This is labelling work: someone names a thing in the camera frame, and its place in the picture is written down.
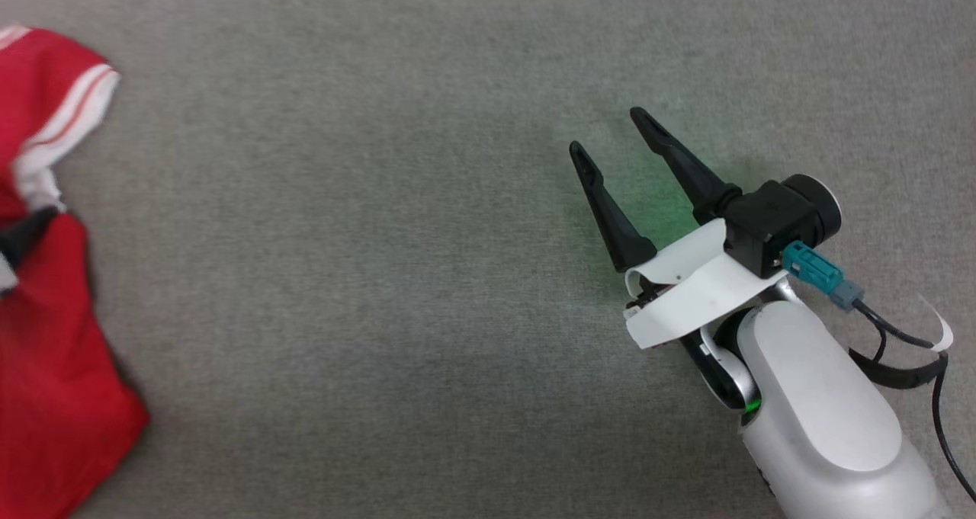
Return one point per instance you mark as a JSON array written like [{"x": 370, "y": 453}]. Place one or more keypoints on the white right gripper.
[{"x": 701, "y": 283}]

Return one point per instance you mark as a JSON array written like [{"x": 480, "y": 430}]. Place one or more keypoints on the grey fabric sofa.
[{"x": 381, "y": 275}]

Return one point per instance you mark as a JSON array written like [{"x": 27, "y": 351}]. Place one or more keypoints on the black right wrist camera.
[{"x": 770, "y": 218}]

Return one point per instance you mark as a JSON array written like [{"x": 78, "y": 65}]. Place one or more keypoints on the red Bulls jersey shirt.
[{"x": 46, "y": 351}]

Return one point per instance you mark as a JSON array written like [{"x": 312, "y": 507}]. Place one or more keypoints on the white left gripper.
[{"x": 5, "y": 279}]

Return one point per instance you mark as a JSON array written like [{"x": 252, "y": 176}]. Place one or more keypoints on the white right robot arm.
[{"x": 823, "y": 397}]

